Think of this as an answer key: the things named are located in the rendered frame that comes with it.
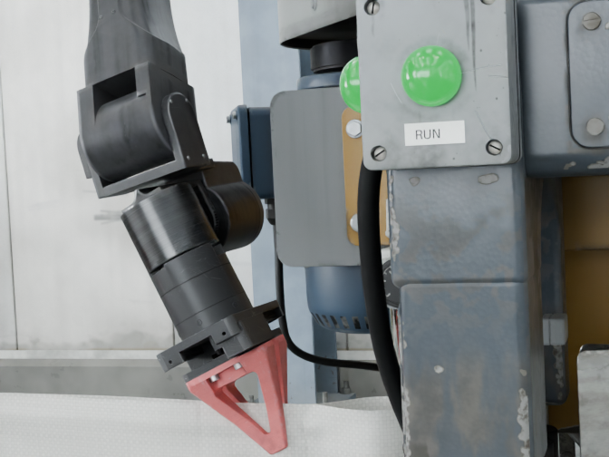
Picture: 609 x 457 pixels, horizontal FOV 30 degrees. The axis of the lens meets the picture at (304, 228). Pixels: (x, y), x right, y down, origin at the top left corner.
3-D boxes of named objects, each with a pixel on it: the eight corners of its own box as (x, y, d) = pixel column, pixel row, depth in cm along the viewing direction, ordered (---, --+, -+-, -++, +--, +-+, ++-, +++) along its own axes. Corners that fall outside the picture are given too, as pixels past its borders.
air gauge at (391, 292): (375, 308, 83) (372, 258, 82) (381, 306, 84) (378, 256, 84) (425, 308, 81) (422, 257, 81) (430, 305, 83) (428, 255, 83)
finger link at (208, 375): (338, 417, 85) (281, 305, 86) (310, 438, 78) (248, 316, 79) (263, 453, 87) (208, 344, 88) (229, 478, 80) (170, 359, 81)
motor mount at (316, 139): (272, 268, 104) (263, 91, 103) (294, 262, 110) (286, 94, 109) (590, 262, 95) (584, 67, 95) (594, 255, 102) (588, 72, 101)
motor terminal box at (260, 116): (238, 229, 106) (232, 104, 105) (230, 224, 116) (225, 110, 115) (326, 223, 107) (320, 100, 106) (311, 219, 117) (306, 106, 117)
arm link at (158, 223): (99, 209, 82) (156, 172, 80) (150, 200, 89) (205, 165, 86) (141, 294, 82) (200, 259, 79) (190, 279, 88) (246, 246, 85)
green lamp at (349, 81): (333, 113, 59) (331, 55, 58) (349, 115, 61) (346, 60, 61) (382, 111, 58) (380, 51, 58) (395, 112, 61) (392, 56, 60)
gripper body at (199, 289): (289, 320, 86) (246, 234, 87) (242, 339, 77) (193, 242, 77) (219, 357, 88) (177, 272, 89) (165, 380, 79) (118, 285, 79)
